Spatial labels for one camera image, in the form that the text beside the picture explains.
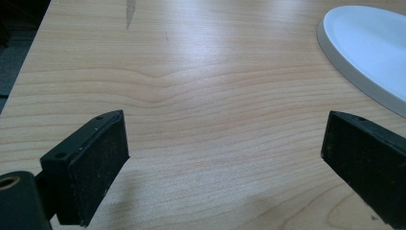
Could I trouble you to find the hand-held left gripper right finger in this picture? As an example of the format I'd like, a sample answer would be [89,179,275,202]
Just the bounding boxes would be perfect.
[320,110,406,230]

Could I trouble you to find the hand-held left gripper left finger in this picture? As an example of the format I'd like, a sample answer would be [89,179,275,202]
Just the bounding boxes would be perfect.
[39,109,130,228]

